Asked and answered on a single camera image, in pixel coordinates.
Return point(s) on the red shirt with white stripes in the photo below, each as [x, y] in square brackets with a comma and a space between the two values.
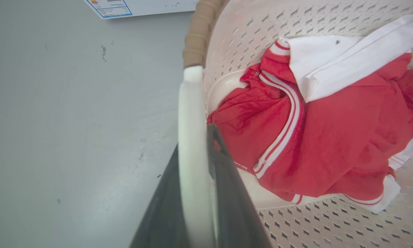
[330, 137]

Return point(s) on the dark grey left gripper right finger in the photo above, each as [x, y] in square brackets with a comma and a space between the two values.
[234, 206]

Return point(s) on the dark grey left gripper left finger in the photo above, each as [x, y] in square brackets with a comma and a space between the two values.
[163, 213]

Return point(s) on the white perforated plastic laundry basket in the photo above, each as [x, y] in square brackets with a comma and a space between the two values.
[261, 31]

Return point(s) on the white cloth garment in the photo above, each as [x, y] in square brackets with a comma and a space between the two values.
[334, 62]

